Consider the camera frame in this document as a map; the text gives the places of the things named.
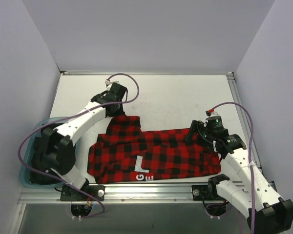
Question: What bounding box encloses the red black plaid shirt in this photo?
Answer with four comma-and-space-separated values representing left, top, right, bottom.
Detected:
87, 115, 221, 184

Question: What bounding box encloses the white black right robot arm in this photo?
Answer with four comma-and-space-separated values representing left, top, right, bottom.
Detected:
185, 117, 293, 234

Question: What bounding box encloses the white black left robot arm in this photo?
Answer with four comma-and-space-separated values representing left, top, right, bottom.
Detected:
31, 81, 128, 200

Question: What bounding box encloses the black clothing in bin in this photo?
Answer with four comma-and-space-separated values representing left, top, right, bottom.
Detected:
29, 136, 64, 187

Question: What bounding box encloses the teal plastic bin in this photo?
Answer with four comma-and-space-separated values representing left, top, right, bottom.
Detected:
19, 117, 78, 189

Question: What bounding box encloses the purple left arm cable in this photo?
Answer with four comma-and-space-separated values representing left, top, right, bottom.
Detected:
17, 73, 140, 218

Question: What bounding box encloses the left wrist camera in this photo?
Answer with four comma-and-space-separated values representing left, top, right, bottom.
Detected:
105, 80, 119, 86

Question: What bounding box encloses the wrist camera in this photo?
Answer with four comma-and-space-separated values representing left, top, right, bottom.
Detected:
206, 110, 225, 133
105, 80, 119, 86

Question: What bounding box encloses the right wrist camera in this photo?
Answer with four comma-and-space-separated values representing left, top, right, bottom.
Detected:
206, 110, 225, 133

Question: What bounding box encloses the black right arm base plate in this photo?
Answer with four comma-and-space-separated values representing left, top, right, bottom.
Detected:
191, 184, 222, 202

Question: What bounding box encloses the aluminium front rail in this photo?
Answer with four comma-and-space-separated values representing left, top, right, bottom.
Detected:
17, 181, 280, 205

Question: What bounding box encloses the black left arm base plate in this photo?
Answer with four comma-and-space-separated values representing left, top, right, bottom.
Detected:
60, 185, 105, 202

